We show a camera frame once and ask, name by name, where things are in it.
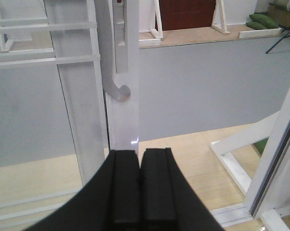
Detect grey door handle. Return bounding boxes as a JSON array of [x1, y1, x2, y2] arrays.
[[94, 0, 131, 102]]

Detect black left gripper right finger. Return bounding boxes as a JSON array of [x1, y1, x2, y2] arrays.
[[141, 148, 223, 231]]

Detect white wooden support brace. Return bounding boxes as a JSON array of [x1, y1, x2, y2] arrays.
[[209, 110, 280, 195]]

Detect dark brown wooden door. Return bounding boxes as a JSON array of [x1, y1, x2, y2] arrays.
[[159, 0, 216, 31]]

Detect white fixed glass door panel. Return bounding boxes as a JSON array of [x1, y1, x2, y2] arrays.
[[0, 0, 109, 188]]

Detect white bottom door track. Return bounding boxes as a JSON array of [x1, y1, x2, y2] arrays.
[[210, 203, 253, 228]]

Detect black tripod legs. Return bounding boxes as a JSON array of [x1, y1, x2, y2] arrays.
[[265, 26, 290, 54]]

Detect small green sandbag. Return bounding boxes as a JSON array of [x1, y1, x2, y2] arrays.
[[246, 21, 269, 30]]

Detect white outer door frame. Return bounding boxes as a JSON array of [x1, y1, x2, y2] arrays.
[[244, 88, 290, 218]]

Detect grey door lock plate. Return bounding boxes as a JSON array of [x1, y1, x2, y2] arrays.
[[112, 0, 128, 74]]

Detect white sliding glass door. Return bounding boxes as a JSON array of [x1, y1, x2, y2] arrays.
[[0, 0, 139, 231]]

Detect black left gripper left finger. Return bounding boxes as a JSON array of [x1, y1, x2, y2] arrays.
[[27, 150, 141, 231]]

